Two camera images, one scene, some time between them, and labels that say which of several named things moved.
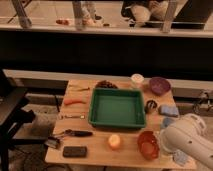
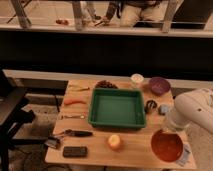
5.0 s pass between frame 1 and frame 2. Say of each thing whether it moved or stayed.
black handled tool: stayed
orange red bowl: moved
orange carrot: stayed
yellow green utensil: stayed
